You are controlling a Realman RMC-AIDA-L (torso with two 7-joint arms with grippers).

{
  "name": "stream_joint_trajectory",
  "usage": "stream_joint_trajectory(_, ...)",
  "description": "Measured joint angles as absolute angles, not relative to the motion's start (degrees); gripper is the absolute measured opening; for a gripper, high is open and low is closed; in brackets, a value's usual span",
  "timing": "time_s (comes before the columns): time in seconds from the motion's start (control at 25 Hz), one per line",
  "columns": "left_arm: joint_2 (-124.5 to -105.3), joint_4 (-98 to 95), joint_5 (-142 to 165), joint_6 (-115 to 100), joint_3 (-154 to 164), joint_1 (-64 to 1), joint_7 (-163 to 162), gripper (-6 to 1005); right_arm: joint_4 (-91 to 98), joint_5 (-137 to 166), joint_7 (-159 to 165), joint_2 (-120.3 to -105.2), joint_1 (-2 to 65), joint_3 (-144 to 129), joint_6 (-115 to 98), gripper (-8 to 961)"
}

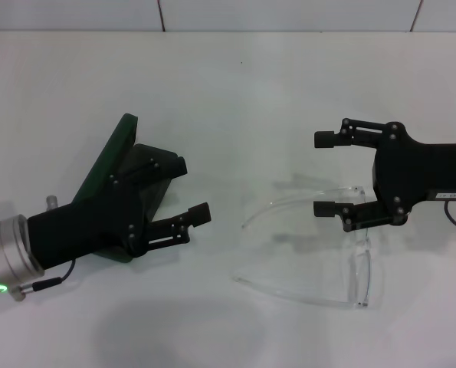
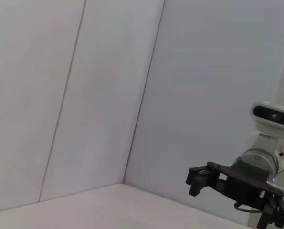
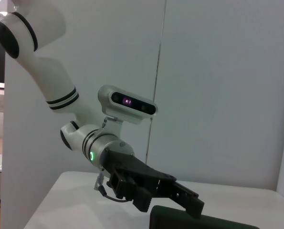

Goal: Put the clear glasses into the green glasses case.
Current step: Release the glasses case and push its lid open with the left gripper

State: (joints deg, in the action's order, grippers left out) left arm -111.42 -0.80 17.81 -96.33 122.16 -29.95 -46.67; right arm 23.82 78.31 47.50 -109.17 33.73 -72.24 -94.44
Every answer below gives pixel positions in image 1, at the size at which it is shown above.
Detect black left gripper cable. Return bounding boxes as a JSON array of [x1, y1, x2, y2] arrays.
[[8, 259, 77, 303]]

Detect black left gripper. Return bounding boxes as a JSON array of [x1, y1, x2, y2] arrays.
[[28, 153, 212, 271]]

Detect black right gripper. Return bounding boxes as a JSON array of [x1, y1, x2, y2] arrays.
[[312, 117, 456, 233]]

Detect green glasses case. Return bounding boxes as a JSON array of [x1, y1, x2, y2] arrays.
[[71, 113, 181, 265]]

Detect clear white glasses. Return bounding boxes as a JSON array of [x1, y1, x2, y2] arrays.
[[231, 185, 372, 311]]

